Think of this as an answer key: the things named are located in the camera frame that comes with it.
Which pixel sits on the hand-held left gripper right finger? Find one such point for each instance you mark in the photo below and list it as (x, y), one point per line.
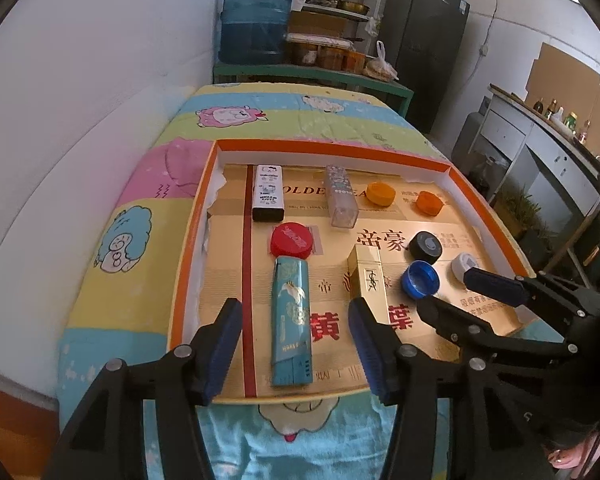
(370, 350)

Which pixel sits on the white bottle cap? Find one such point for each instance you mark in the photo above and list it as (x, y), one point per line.
(461, 264)

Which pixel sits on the grey kitchen counter cabinet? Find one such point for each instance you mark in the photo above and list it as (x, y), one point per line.
(540, 155)

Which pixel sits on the glass jug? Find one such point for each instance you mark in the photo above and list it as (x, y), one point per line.
(491, 170)

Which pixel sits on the shallow orange-rimmed cardboard box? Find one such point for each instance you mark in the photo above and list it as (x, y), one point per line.
(325, 265)

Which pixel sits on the clear tub of orange food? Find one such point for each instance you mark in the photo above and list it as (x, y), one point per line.
(302, 52)
(354, 60)
(330, 56)

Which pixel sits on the plastic bag of bread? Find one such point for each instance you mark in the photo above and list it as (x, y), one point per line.
(380, 65)

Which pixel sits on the yellow planter box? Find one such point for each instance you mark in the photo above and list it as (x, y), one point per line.
(515, 212)

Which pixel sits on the gold lipstick box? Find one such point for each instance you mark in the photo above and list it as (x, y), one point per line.
(367, 280)

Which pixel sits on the slim brown bottle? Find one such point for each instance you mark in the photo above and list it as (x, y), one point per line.
(586, 130)

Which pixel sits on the tall dark sauce bottle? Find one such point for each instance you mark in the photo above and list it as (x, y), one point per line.
(550, 108)

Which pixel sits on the metal bowls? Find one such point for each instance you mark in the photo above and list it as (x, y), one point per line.
(350, 6)

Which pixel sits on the black bottle cap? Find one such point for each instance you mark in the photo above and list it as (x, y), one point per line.
(426, 246)

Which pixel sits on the person's right hand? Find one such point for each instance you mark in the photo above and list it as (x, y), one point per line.
(577, 455)

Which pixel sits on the white cartoon lighter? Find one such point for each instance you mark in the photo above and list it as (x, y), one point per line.
(269, 192)

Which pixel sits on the blue bottle cap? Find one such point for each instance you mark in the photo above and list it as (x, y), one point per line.
(420, 280)

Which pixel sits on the red bottle cap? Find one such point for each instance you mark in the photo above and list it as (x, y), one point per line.
(291, 239)

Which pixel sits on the green metal table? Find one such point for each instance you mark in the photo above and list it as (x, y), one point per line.
(305, 74)

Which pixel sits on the large cardboard wall sheet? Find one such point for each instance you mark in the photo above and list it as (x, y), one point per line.
(562, 77)

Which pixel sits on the white bottle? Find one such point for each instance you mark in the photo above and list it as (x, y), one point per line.
(560, 116)

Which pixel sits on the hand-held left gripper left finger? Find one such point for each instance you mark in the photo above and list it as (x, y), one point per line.
(222, 350)

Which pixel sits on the light orange bottle cap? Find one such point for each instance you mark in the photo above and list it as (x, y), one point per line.
(381, 194)

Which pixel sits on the cartoon sheep printed blanket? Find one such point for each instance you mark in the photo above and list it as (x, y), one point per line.
(145, 210)

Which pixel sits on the brown cardboard box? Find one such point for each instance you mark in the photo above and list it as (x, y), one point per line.
(317, 24)

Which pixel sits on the dark grey refrigerator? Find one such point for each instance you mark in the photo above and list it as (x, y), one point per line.
(425, 50)

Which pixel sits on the yellow-green bottle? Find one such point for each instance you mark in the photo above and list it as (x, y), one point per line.
(571, 122)

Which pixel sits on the teal toothpaste box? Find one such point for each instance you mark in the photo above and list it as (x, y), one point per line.
(292, 320)

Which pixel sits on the dark green planter box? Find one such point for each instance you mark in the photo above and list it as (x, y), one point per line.
(537, 242)

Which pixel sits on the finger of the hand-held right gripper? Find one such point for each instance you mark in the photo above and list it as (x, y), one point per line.
(495, 285)
(445, 317)

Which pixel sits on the dark orange bottle cap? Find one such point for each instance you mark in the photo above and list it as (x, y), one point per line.
(428, 203)

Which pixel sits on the blue water jug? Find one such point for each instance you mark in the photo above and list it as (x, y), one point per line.
(252, 20)

